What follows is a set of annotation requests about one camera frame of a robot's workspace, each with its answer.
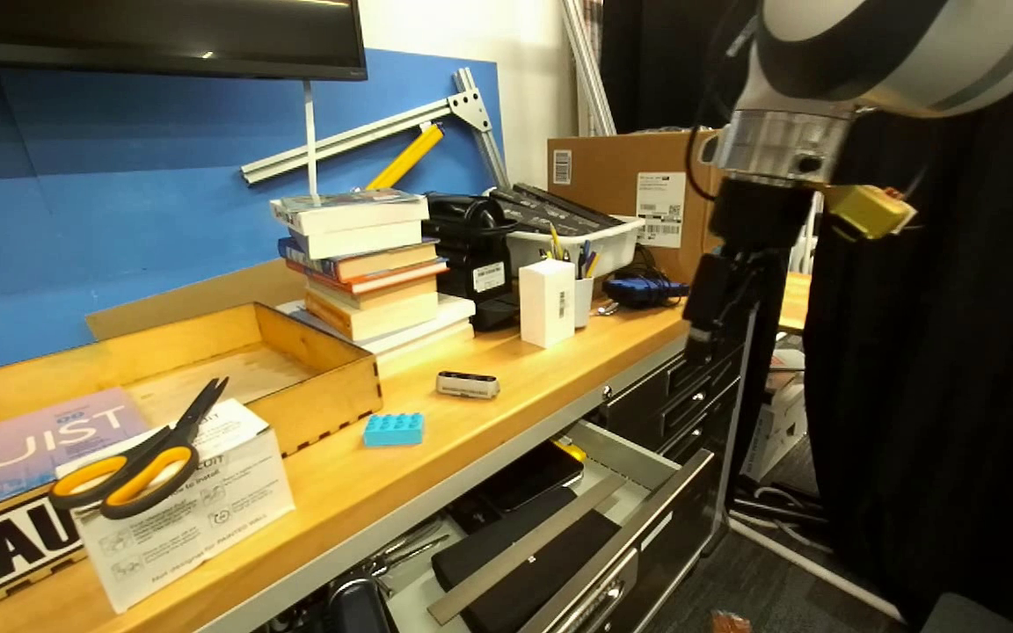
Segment black monitor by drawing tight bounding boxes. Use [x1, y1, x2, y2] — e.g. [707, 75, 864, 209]
[0, 0, 370, 84]

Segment silver upright rail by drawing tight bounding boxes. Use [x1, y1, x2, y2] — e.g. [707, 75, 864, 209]
[560, 0, 620, 142]

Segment black white AI sticker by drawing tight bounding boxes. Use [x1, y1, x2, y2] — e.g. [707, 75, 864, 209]
[0, 495, 91, 597]

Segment blue black hand tool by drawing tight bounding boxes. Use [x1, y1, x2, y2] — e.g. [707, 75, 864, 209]
[601, 268, 692, 314]

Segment small silver black device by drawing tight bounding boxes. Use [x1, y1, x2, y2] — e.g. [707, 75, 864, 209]
[433, 368, 504, 403]

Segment yellow flat bar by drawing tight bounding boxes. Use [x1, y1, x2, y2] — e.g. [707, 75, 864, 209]
[361, 120, 445, 196]

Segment purple UIST sign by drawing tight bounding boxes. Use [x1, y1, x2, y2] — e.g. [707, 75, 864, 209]
[0, 387, 148, 525]

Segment grey metal drawer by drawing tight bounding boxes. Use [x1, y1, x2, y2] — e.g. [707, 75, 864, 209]
[375, 417, 723, 633]

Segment cream book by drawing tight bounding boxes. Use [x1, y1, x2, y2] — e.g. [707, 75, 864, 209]
[300, 278, 445, 345]

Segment blue building block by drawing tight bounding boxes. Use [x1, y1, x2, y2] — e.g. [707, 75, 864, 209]
[357, 409, 429, 450]

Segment black curtain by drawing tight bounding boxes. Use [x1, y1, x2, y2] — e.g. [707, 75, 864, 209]
[802, 45, 1013, 631]

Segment grey box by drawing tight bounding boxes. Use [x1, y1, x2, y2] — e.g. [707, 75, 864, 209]
[918, 592, 1013, 633]

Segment blue wall board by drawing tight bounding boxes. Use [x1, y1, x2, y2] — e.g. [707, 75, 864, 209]
[0, 45, 505, 384]

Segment black foam insert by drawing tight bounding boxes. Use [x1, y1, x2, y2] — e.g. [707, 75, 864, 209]
[429, 438, 622, 633]

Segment yellow handled scissors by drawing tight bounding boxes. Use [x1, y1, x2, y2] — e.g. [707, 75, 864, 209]
[45, 372, 231, 519]

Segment white small carton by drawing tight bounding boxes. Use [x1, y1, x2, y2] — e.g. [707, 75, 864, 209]
[517, 258, 579, 350]

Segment brown cardboard box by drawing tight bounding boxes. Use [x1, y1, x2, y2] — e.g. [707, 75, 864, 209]
[546, 122, 726, 290]

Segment white flat book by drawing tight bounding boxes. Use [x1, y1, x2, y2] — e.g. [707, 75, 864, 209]
[279, 292, 477, 360]

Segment blue brown book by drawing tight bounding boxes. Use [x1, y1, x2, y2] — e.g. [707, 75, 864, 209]
[279, 237, 443, 286]

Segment yellow wrist camera mount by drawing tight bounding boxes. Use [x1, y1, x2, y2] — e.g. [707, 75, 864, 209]
[824, 179, 922, 247]

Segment orange book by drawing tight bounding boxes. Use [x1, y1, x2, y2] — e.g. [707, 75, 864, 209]
[290, 258, 449, 298]

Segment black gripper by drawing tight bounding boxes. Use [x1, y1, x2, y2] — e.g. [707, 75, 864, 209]
[681, 171, 819, 362]

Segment wooden tray box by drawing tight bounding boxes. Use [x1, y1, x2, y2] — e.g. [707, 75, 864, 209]
[79, 298, 385, 457]

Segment white thick book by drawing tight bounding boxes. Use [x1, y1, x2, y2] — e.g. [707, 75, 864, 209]
[266, 189, 433, 264]

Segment white plastic bin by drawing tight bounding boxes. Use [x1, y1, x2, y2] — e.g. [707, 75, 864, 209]
[490, 182, 646, 286]

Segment black label printer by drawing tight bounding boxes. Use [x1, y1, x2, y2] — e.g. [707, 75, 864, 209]
[420, 189, 525, 333]

